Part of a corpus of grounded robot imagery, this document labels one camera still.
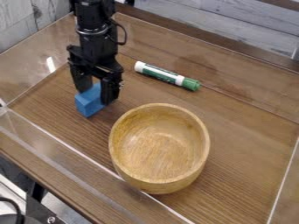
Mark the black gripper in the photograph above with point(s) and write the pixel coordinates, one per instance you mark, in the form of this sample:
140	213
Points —
105	69

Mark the blue rectangular block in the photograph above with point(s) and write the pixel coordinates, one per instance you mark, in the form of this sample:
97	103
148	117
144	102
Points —
87	101

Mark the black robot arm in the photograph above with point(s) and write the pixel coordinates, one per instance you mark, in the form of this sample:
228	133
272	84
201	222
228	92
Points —
92	58

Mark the brown wooden bowl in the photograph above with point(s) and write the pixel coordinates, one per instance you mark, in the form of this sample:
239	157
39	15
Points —
159	145

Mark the green white marker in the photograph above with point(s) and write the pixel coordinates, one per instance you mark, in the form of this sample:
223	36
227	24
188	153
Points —
167	76

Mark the clear acrylic tray walls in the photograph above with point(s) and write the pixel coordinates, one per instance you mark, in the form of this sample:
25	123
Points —
247	103

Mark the black metal table frame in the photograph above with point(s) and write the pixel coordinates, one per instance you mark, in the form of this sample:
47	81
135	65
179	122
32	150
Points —
21	198

